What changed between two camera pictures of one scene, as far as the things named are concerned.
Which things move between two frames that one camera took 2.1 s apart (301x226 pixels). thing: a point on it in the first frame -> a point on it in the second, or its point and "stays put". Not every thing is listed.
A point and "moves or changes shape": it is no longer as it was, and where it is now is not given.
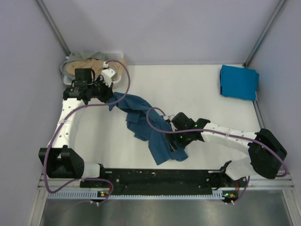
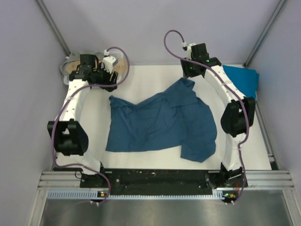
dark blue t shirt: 147,123 moves or changes shape
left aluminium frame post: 52,24 stays put
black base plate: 165,180 stays put
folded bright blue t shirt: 239,82 stays put
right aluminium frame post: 265,33 stays put
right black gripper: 173,136 -> 186,72
